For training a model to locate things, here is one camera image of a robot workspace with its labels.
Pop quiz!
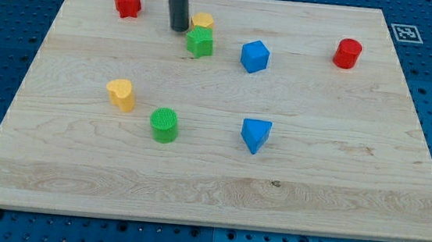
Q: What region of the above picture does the green cylinder block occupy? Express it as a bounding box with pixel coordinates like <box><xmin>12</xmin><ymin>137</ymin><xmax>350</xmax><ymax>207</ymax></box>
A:
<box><xmin>149</xmin><ymin>107</ymin><xmax>178</xmax><ymax>144</ymax></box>

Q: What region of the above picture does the red cylinder block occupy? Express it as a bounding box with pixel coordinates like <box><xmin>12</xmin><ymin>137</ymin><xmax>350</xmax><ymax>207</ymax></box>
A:
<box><xmin>333</xmin><ymin>38</ymin><xmax>363</xmax><ymax>69</ymax></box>

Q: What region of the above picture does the white fiducial marker tag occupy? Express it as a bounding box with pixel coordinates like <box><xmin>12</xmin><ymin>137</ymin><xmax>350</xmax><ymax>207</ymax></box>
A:
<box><xmin>391</xmin><ymin>23</ymin><xmax>423</xmax><ymax>44</ymax></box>

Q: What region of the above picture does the yellow heart block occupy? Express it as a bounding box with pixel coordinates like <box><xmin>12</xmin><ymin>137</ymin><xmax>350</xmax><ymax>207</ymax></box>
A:
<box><xmin>106</xmin><ymin>79</ymin><xmax>136</xmax><ymax>112</ymax></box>

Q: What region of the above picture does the yellow hexagon block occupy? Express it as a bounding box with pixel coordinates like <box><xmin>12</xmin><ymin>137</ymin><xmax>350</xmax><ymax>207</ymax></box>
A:
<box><xmin>191</xmin><ymin>12</ymin><xmax>215</xmax><ymax>29</ymax></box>

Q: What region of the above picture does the red star block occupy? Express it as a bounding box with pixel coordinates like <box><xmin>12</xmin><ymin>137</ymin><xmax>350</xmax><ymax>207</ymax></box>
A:
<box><xmin>114</xmin><ymin>0</ymin><xmax>142</xmax><ymax>18</ymax></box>

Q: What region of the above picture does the light wooden board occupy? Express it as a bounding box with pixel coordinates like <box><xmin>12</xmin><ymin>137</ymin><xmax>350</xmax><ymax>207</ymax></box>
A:
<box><xmin>0</xmin><ymin>0</ymin><xmax>432</xmax><ymax>242</ymax></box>

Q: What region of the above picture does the blue triangle block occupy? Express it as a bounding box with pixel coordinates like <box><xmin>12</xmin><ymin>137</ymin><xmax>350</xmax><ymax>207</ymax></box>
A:
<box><xmin>241</xmin><ymin>118</ymin><xmax>273</xmax><ymax>154</ymax></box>

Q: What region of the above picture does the blue cube block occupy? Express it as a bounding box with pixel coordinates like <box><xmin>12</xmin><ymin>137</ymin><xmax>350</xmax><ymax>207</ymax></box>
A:
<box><xmin>240</xmin><ymin>40</ymin><xmax>270</xmax><ymax>73</ymax></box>

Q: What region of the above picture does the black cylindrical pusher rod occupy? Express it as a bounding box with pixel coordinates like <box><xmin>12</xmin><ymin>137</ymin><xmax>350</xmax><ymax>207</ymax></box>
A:
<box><xmin>168</xmin><ymin>0</ymin><xmax>189</xmax><ymax>33</ymax></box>

